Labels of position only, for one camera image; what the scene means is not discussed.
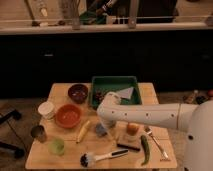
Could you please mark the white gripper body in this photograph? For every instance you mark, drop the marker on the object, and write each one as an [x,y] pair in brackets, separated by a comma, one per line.
[108,124]

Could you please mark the blue sponge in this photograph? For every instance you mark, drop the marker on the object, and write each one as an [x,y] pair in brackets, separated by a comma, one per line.
[100,130]

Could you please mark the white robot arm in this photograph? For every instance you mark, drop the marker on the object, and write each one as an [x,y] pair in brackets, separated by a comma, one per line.
[195,120]

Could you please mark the orange bowl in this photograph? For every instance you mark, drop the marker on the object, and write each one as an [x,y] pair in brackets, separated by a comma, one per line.
[68,116]

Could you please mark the purple bowl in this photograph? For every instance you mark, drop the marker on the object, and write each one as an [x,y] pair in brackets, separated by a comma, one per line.
[78,93]

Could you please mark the orange apple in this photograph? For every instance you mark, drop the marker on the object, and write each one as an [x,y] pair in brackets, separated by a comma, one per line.
[132,129]

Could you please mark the yellow banana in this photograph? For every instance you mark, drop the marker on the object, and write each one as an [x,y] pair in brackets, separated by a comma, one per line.
[83,131]

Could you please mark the wooden scrub brush block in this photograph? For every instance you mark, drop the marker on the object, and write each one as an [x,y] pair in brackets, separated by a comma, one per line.
[130,142]

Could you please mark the dark grape bunch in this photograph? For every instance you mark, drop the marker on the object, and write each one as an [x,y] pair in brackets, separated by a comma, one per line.
[99,96]

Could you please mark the grey triangular cloth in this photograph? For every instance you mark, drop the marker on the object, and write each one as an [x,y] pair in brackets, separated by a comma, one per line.
[126,93]

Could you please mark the green chili pepper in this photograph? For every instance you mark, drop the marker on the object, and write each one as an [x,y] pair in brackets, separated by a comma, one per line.
[146,149]

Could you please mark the green plastic tray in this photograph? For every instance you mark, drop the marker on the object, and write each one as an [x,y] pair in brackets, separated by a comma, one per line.
[107,84]

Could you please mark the white dish brush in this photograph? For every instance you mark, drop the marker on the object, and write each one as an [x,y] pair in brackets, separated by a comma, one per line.
[89,159]

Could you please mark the green plastic cup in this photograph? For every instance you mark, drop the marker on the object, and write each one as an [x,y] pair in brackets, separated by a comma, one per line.
[56,146]

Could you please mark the white cup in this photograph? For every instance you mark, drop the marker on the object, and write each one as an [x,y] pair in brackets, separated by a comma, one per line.
[46,110]

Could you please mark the metal cup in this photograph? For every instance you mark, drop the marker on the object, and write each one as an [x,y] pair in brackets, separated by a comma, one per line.
[38,133]

